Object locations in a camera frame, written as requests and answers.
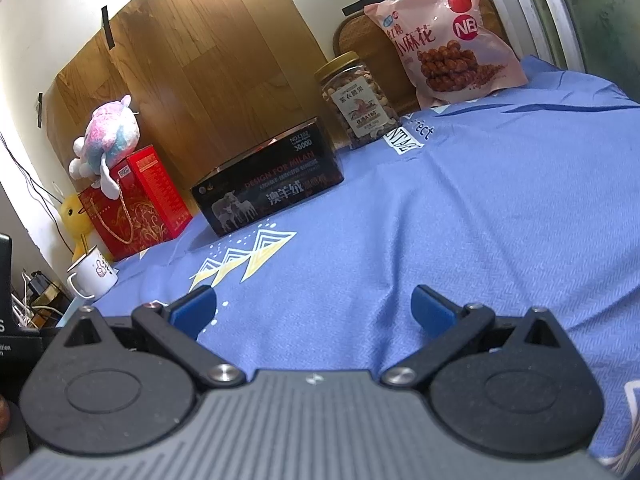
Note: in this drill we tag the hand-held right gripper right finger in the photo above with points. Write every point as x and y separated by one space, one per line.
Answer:
432 310

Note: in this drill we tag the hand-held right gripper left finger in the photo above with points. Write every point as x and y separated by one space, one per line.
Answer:
192 310

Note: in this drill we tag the black cardboard box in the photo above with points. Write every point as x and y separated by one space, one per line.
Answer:
280 185

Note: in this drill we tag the white enamel mug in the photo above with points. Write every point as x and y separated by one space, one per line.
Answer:
95 272

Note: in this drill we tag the blue printed bed sheet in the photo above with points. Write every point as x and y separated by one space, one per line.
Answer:
400 210

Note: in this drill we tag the red gift bag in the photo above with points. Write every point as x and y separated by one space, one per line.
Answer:
160 195

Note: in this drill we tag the yellow plush duck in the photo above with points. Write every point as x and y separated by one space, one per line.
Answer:
75 220

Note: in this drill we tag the pink and blue plush toy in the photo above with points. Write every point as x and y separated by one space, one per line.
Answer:
110 135

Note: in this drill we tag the clear nut jar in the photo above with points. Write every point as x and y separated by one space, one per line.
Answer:
357 105

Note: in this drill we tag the wooden board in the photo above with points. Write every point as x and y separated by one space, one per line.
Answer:
210 60

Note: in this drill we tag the black tape strip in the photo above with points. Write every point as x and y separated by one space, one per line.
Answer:
107 27
40 110

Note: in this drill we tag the large pink snack bag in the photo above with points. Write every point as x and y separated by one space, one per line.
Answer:
440 35

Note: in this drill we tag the woven rattan chair back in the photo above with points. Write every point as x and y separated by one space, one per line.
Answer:
352 35

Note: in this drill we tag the white window frame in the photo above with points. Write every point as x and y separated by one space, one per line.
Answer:
560 10

